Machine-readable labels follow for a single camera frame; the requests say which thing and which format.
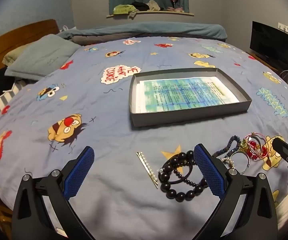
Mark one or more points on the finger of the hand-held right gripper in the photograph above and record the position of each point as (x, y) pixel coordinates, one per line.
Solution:
(282, 146)

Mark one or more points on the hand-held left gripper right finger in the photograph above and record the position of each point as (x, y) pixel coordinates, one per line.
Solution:
(209, 172)

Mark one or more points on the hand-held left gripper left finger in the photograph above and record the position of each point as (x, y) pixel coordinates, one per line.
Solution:
(80, 172)

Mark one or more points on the clear thin bangle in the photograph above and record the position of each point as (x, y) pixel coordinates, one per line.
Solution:
(227, 160)

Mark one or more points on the grey cardboard box tray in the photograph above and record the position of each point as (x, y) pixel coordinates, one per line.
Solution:
(184, 118)

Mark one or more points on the gold pearl hair clip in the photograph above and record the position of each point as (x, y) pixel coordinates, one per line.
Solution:
(147, 166)

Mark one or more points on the wooden television stand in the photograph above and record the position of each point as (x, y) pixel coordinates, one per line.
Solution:
(266, 63)

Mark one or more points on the blue-green printed paper sheet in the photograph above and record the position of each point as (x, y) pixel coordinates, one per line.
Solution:
(184, 93)

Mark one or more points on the black television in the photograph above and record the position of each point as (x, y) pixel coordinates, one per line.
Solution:
(270, 42)

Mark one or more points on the grey-blue pillow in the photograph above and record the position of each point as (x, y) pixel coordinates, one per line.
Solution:
(44, 55)

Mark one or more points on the grey blanket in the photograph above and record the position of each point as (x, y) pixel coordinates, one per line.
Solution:
(94, 40)

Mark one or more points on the olive pillow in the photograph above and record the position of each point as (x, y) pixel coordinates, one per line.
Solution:
(12, 55)

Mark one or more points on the white plastic bag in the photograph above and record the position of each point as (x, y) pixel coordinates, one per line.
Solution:
(64, 28)

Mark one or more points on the wooden headboard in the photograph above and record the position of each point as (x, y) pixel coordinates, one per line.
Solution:
(21, 37)

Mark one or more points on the blue duvet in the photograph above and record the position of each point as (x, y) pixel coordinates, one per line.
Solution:
(146, 30)

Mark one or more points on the wooden windowsill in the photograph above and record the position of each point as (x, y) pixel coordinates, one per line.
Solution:
(159, 14)

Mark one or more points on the pink cloth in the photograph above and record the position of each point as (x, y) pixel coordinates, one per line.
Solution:
(175, 9)

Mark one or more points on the green cloth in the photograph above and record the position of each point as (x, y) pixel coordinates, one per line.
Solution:
(121, 9)

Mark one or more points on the beige cloth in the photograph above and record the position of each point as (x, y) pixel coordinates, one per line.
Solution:
(153, 6)

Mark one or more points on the black cloth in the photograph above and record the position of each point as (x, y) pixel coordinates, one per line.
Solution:
(139, 5)

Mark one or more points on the wall hook rack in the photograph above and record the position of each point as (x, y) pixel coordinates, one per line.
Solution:
(287, 28)

